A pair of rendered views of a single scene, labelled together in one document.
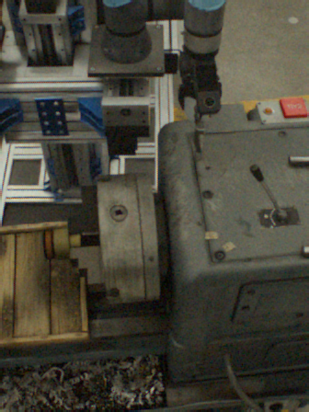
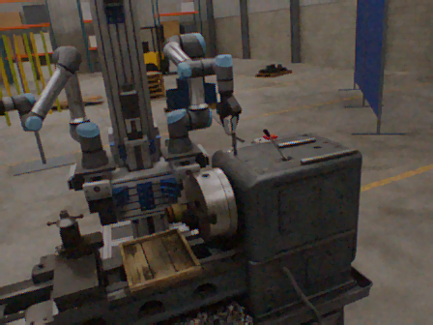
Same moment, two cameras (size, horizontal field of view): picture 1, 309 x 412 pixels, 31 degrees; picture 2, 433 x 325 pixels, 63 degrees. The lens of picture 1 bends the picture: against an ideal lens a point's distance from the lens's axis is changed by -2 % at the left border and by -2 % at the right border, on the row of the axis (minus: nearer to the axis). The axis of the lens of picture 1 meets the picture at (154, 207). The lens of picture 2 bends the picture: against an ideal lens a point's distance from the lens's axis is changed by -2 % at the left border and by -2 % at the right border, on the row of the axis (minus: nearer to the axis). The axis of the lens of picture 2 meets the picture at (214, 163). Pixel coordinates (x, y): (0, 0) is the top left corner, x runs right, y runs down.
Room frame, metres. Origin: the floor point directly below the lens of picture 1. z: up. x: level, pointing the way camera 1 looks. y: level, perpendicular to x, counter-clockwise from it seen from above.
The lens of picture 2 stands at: (-0.70, 0.37, 1.82)
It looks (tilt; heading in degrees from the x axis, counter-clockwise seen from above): 21 degrees down; 347
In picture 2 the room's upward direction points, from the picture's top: 5 degrees counter-clockwise
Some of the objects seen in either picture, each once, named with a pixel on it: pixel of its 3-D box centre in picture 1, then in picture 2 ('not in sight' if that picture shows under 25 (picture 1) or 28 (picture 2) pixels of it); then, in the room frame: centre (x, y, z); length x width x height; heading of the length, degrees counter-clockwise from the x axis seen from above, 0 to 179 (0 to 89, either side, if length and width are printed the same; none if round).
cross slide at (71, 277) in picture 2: not in sight; (74, 265); (0.69, 0.68, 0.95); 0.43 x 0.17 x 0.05; 6
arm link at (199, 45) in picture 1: (200, 35); (224, 85); (0.89, -0.09, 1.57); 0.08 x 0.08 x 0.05
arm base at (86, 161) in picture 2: not in sight; (93, 156); (1.34, 0.58, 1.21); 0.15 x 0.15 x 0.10
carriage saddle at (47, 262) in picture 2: not in sight; (66, 280); (0.67, 0.73, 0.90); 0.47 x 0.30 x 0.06; 6
